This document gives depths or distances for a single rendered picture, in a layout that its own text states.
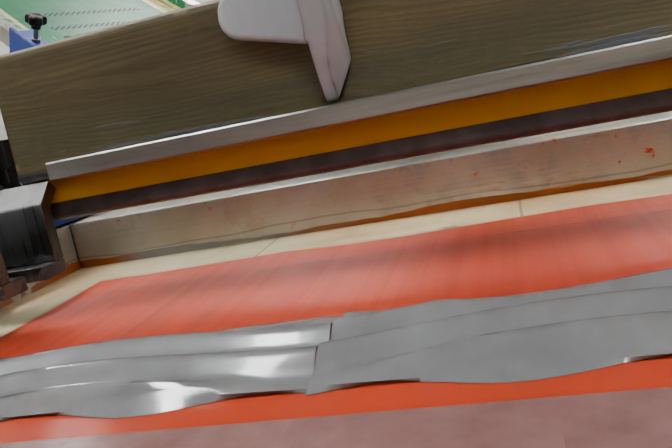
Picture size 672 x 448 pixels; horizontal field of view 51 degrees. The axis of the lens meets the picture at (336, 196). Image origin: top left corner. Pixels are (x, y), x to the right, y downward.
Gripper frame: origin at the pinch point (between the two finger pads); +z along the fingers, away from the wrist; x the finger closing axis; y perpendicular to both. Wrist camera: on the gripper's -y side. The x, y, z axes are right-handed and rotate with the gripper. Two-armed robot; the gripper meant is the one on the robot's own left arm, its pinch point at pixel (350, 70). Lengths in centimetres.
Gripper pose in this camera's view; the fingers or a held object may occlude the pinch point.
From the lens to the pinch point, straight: 36.9
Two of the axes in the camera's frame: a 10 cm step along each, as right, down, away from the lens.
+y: -9.5, 1.6, 2.6
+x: -2.3, 1.9, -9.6
